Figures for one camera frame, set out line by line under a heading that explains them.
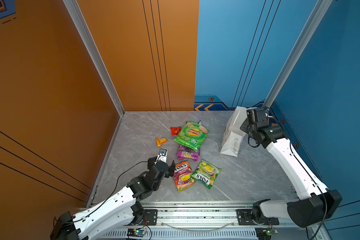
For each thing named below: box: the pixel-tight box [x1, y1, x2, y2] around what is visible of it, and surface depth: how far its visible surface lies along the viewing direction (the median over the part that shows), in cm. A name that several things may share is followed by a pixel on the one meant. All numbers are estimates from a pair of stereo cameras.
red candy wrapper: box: [170, 126, 182, 136], surface depth 107 cm
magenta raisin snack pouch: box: [177, 144, 200, 162], surface depth 91 cm
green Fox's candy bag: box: [191, 158, 222, 189], surface depth 86 cm
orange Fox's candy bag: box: [173, 161, 196, 192], surface depth 85 cm
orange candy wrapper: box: [155, 137, 168, 147], surface depth 104 cm
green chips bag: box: [173, 121, 210, 152], surface depth 97 cm
